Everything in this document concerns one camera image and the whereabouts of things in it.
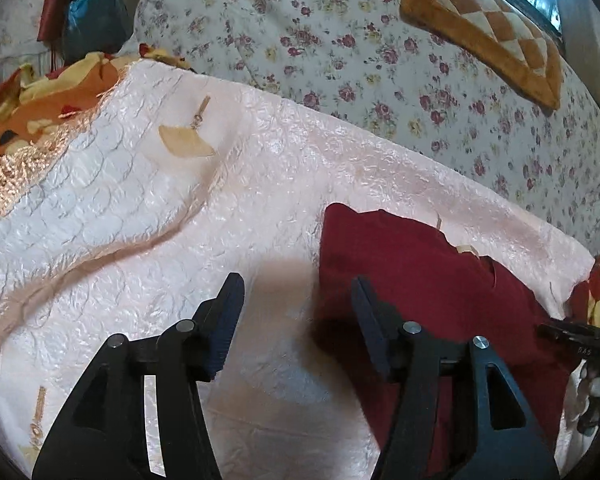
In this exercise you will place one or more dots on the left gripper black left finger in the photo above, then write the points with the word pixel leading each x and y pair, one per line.
pixel 101 430

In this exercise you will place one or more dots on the floral quilted bed cover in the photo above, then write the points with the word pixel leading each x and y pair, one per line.
pixel 358 60

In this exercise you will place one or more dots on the blue plastic bag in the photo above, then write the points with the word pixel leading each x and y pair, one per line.
pixel 94 26

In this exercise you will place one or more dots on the dark red sweater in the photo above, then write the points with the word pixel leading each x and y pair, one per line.
pixel 453 295

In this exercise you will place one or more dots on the pink embossed satin bedspread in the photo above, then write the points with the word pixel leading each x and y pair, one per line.
pixel 133 214

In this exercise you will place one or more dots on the orange yellow patterned blanket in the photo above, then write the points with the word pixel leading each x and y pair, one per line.
pixel 32 107

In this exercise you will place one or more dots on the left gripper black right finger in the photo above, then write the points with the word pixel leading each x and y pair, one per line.
pixel 460 414

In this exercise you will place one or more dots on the orange checkered cushion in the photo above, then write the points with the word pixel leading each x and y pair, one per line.
pixel 499 36

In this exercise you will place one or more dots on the person's right hand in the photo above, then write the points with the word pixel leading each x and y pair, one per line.
pixel 589 389

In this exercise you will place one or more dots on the red cloth on furniture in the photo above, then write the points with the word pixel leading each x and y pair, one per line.
pixel 52 19

